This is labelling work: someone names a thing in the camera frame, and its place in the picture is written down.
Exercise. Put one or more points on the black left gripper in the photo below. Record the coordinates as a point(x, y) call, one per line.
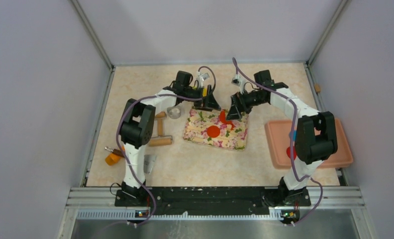
point(203, 96)

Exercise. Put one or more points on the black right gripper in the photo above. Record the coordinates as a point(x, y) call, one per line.
point(240, 100)

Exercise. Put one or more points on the red dough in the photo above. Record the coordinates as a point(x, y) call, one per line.
point(223, 120)

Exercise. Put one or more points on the floral cutting board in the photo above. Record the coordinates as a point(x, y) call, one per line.
point(198, 121)

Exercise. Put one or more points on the metal ring cutter purple handle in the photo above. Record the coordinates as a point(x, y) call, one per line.
point(174, 112)

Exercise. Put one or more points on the wooden dough roller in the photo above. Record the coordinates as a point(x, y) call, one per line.
point(160, 139)

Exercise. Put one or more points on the metal dough scraper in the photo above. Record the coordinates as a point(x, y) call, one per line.
point(149, 160)

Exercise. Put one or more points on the cut red dough disc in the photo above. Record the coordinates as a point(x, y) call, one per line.
point(213, 131)

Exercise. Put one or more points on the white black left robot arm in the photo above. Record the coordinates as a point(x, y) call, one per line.
point(136, 125)

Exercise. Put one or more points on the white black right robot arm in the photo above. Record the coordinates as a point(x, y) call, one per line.
point(312, 136)

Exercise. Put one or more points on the blue dough disc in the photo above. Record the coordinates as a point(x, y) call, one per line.
point(292, 135)

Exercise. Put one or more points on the pink plastic tray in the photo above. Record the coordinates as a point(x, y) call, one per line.
point(278, 138)

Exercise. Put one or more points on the orange plastic knife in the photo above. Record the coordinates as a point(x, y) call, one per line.
point(112, 159)

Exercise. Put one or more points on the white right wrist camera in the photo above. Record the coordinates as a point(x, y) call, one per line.
point(240, 82)

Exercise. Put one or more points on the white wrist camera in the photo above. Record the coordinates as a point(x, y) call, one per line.
point(240, 82)
point(201, 77)

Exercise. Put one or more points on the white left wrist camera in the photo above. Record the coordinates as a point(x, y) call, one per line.
point(201, 77)

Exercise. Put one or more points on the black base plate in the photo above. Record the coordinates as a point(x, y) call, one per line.
point(213, 201)

